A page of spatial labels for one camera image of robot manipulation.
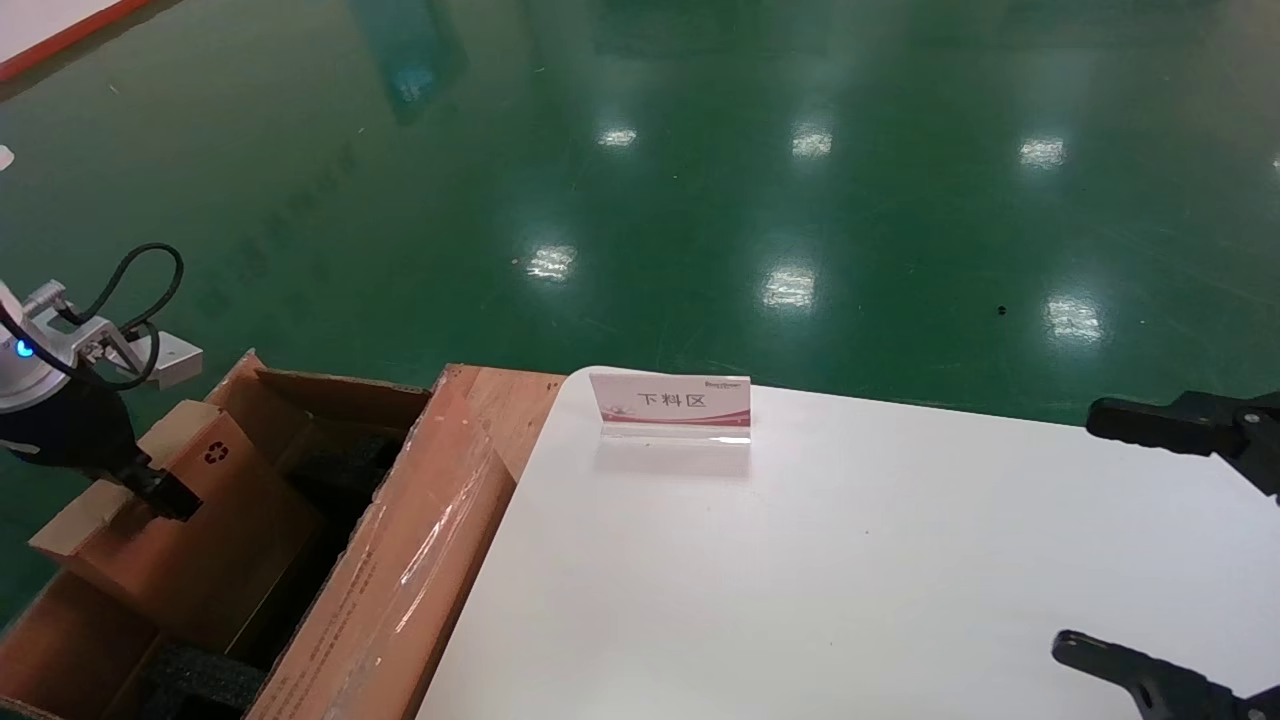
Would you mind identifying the large open cardboard box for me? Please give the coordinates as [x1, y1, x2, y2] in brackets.
[0, 350, 521, 720]

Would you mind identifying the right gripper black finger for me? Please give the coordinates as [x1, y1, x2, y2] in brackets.
[1050, 630, 1280, 720]
[1086, 390, 1280, 501]

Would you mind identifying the acrylic sign with Chinese text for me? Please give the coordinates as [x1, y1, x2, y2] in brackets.
[588, 372, 753, 446]

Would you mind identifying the small cardboard box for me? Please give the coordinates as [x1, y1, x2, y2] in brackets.
[30, 400, 323, 656]

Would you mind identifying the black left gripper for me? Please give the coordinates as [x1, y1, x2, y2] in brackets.
[0, 385, 203, 523]

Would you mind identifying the black foam insert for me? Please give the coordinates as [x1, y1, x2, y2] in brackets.
[140, 645, 266, 720]
[285, 425, 401, 506]

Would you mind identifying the black looped cable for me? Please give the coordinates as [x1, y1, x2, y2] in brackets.
[60, 243, 187, 393]

